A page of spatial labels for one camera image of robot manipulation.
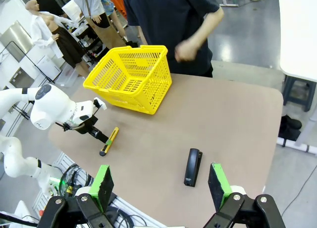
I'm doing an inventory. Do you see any yellow utility knife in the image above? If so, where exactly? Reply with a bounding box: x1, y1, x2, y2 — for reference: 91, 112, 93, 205
99, 126, 119, 157

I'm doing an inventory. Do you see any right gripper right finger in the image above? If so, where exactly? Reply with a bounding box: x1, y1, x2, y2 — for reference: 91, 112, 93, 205
203, 163, 287, 228

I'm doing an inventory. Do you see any person's left hand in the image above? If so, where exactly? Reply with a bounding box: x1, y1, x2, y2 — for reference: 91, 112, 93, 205
174, 38, 199, 63

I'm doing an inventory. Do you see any yellow plastic shopping basket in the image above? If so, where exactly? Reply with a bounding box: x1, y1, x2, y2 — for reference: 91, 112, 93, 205
83, 45, 173, 115

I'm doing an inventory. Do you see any white storage cabinet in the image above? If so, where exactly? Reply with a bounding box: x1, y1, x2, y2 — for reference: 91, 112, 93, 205
0, 19, 62, 92

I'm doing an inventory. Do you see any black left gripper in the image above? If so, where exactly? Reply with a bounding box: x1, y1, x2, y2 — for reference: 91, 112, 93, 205
74, 116, 112, 146

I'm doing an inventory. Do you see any large white table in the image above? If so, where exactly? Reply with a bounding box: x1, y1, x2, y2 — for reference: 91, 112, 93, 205
277, 0, 317, 83

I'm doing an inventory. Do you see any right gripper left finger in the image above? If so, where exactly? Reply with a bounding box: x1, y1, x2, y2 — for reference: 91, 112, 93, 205
37, 165, 117, 228

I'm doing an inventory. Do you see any black cable bundle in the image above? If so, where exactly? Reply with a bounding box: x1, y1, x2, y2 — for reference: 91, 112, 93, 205
58, 163, 149, 228

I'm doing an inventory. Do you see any black stapler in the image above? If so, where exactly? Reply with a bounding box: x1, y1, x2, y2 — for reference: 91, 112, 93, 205
183, 148, 203, 188

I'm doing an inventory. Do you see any grey stool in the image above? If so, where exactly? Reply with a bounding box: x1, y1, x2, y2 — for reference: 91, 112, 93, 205
282, 75, 317, 112

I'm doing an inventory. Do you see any clear plastic storage bin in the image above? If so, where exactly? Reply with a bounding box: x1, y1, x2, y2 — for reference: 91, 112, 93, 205
55, 64, 83, 87

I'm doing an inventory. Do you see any person's left forearm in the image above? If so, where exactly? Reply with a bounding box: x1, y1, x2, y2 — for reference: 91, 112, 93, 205
190, 7, 225, 48

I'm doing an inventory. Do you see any person in dark t-shirt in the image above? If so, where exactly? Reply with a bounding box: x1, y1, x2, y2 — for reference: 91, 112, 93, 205
123, 0, 225, 78

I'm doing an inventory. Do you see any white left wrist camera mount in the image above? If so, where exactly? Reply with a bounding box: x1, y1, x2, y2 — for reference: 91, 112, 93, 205
93, 97, 107, 111

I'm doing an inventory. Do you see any mannequin with open white shirt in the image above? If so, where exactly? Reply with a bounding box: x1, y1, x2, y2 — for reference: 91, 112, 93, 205
24, 0, 90, 78

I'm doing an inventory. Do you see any white plastic pipe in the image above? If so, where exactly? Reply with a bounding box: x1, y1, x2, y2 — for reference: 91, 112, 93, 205
276, 137, 317, 156

